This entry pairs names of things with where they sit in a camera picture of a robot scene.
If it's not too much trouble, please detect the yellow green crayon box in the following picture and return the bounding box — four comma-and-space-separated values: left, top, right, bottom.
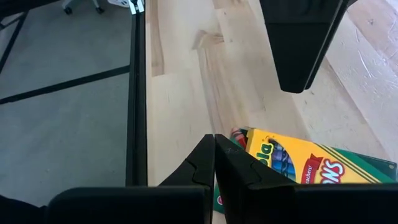
212, 125, 398, 215

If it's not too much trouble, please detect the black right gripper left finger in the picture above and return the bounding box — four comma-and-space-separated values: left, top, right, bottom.
46, 134, 216, 224

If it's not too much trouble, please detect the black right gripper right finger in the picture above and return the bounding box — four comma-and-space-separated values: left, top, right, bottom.
215, 134, 398, 224

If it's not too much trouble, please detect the office chair base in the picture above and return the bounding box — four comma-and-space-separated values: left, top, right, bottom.
61, 0, 105, 16

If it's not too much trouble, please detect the black table edge rail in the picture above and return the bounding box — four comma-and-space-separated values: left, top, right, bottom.
125, 0, 149, 187

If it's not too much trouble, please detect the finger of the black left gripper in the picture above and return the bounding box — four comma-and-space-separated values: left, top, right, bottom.
259, 0, 353, 94

